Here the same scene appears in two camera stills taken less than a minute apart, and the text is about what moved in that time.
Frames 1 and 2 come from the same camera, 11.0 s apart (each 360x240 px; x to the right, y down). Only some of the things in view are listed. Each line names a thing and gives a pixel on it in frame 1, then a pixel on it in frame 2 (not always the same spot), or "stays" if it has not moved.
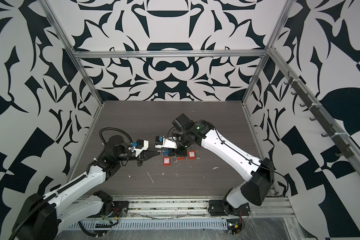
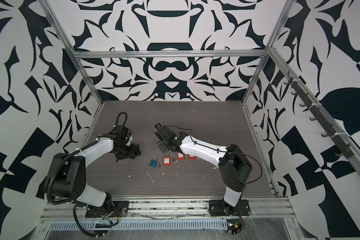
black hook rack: [320, 115] stays
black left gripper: [147, 155] to [133, 153]
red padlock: [166, 161] stays
